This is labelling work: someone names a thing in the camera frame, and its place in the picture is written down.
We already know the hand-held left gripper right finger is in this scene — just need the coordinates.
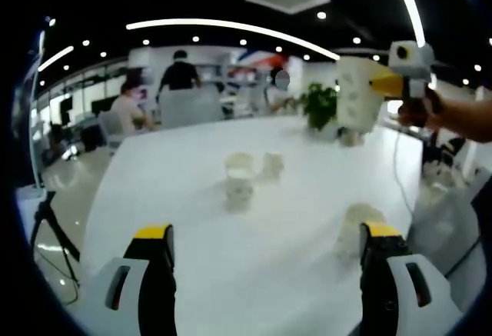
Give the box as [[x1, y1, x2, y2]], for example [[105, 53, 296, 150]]
[[359, 221, 464, 336]]

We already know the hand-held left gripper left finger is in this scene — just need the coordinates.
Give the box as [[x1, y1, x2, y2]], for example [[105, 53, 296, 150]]
[[80, 222, 178, 336]]

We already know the nested paper cup stack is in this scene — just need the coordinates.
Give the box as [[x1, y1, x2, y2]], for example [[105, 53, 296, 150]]
[[336, 202, 388, 266]]

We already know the person's right hand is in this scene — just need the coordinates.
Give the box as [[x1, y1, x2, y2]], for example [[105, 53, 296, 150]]
[[397, 88, 449, 131]]

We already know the straight ceiling light strip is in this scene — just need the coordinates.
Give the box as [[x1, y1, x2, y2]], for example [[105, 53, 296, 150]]
[[385, 0, 426, 45]]

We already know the small pale container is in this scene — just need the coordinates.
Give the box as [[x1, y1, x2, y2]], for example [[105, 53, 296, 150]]
[[340, 127, 365, 148]]

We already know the potted green plant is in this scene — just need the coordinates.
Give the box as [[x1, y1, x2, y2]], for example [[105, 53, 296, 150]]
[[298, 82, 341, 133]]

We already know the grey mesh office chair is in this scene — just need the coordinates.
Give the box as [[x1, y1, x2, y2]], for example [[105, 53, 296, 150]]
[[409, 181, 491, 310]]

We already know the white table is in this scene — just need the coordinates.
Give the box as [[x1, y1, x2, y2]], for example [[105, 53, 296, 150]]
[[82, 115, 424, 336]]

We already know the black tripod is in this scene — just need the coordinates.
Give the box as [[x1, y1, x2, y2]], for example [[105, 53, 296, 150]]
[[29, 191, 82, 306]]

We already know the long curved ceiling light strip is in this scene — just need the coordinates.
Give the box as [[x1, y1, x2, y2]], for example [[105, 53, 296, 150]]
[[125, 18, 341, 60]]

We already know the short ceiling light strip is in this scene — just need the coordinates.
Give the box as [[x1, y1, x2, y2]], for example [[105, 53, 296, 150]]
[[37, 45, 75, 72]]

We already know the white cable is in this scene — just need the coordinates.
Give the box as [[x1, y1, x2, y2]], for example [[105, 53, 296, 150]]
[[391, 131, 417, 214]]

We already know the black cable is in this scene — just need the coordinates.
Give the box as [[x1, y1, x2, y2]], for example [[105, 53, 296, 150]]
[[444, 235, 484, 278]]

